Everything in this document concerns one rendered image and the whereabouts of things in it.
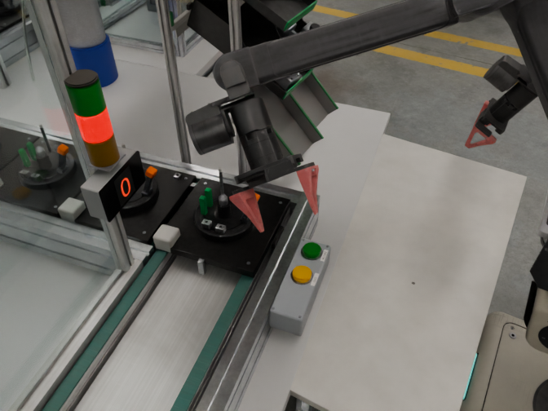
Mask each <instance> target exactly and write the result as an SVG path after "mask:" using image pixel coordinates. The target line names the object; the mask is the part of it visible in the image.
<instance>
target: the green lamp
mask: <svg viewBox="0 0 548 411"><path fill-rule="evenodd" d="M65 87H66V90H67V92H68V97H69V99H70V102H71V105H72V107H73V111H74V113H75V114H76V115H78V116H80V117H93V116H96V115H98V114H100V113H102V112H103V111H104V110H105V109H106V103H105V99H104V94H103V91H102V88H101V85H100V81H99V79H98V80H97V81H96V83H94V84H93V85H91V86H88V87H84V88H72V87H69V86H66V85H65Z"/></svg>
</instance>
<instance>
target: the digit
mask: <svg viewBox="0 0 548 411"><path fill-rule="evenodd" d="M114 185H115V188H116V190H117V195H118V199H119V201H120V204H121V207H122V206H123V205H124V203H125V202H126V201H127V200H128V198H129V197H130V196H131V195H132V194H133V192H134V191H135V186H134V182H133V179H132V175H131V172H130V166H127V167H126V169H125V170H124V171H123V172H122V173H121V174H120V175H119V176H118V177H117V179H116V180H115V181H114Z"/></svg>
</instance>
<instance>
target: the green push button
mask: <svg viewBox="0 0 548 411"><path fill-rule="evenodd" d="M320 253H321V247H320V246H319V245H318V244H317V243H314V242H309V243H307V244H305V245H304V247H303V254H304V255H305V256H306V257H308V258H310V259H315V258H317V257H319V256H320Z"/></svg>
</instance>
